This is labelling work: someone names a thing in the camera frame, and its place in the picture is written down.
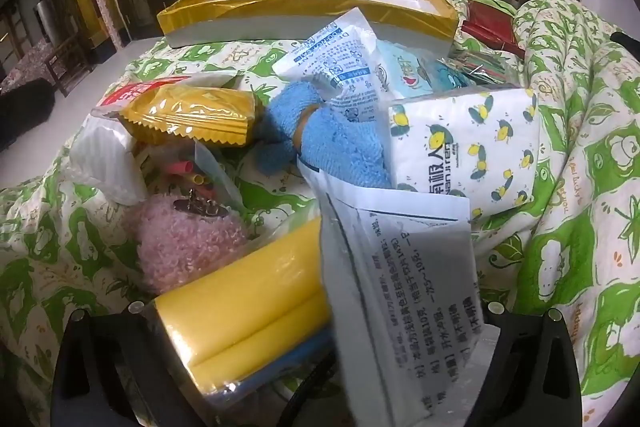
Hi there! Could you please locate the white sachet with blue print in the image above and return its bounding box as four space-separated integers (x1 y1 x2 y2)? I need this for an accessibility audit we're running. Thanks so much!
271 7 398 124

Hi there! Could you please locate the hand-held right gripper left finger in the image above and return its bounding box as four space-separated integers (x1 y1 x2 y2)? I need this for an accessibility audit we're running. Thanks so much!
50 303 207 427

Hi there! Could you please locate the yellow snack packet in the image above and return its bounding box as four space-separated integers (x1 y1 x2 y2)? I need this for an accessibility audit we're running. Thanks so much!
119 86 265 148

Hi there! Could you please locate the pink fluffy keychain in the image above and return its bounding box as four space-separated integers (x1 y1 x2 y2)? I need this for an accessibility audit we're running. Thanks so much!
131 191 252 295

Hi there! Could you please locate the blue monster tissue pack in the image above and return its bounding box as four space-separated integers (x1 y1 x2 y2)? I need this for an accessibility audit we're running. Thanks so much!
375 39 475 102

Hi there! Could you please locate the lemon print tissue pack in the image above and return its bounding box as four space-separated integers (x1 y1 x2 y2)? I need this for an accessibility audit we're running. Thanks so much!
388 86 542 222

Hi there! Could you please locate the wooden chair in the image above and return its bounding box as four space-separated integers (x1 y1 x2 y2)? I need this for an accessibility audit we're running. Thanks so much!
45 33 94 98

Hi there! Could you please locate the red and white striped packet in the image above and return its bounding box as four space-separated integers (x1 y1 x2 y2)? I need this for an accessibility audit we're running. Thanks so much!
69 76 241 205

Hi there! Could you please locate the white paper sachet black text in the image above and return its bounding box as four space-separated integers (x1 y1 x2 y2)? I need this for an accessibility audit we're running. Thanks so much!
296 156 485 427

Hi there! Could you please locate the blue towel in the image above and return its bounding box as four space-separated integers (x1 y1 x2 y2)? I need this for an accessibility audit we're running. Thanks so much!
256 77 394 190

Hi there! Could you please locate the yellow sponge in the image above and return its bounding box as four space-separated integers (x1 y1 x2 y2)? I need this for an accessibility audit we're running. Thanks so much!
149 216 333 400

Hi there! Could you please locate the green red striped packet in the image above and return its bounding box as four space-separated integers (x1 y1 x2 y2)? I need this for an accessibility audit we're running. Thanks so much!
447 51 518 86

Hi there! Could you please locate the green patterned blanket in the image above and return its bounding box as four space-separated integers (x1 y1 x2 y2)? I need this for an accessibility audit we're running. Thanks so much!
0 0 640 427

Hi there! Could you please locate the gold-taped white foam tray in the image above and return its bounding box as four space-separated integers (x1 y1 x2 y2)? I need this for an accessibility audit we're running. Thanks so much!
156 0 460 54

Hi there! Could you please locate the floral cloth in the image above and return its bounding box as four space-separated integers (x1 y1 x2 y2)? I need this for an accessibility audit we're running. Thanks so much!
0 43 52 96

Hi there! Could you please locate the metal cylinder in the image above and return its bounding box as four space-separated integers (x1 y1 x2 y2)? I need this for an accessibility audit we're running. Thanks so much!
33 0 57 39

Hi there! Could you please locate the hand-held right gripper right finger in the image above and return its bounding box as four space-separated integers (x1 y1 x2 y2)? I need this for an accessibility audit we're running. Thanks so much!
465 304 587 427

